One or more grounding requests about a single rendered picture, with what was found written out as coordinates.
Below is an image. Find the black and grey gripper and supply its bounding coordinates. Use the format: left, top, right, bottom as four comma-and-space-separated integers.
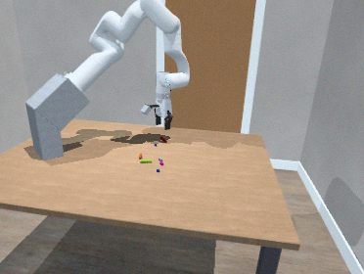
155, 98, 172, 130

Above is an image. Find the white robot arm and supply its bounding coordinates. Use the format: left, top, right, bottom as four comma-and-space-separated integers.
65, 0, 190, 99

